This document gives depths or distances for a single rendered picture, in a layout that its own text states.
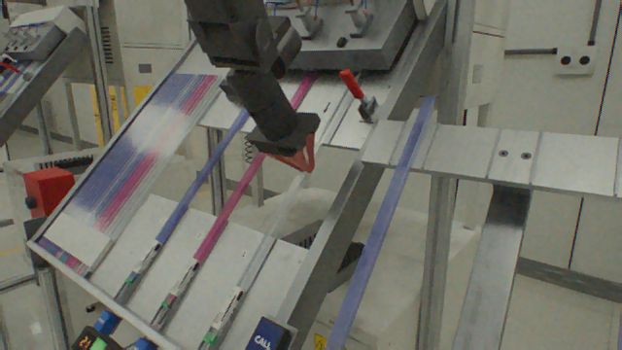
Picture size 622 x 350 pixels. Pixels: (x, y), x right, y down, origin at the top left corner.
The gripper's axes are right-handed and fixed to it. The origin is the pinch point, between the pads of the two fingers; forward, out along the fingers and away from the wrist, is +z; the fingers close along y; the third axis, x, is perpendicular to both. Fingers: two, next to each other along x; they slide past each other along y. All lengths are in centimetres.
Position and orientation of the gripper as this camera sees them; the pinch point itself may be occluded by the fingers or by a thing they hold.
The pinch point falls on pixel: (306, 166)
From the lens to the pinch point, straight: 63.7
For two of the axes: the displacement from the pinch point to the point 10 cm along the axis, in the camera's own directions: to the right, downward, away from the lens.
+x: -4.8, 7.7, -4.3
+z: 3.9, 6.2, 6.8
